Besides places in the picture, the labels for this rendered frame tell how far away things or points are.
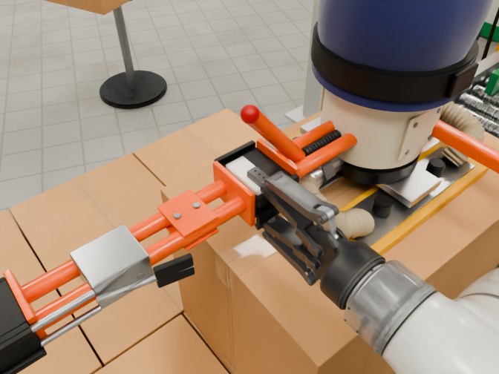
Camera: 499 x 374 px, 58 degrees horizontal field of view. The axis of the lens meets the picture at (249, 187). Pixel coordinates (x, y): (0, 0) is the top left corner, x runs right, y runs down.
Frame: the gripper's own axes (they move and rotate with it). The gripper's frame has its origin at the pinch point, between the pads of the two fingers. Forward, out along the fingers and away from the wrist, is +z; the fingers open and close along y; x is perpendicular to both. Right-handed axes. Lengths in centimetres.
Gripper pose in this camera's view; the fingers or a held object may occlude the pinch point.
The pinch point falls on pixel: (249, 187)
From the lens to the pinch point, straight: 61.1
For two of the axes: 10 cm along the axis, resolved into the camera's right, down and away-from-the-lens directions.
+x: 7.7, -4.4, 4.6
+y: -0.1, 7.1, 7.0
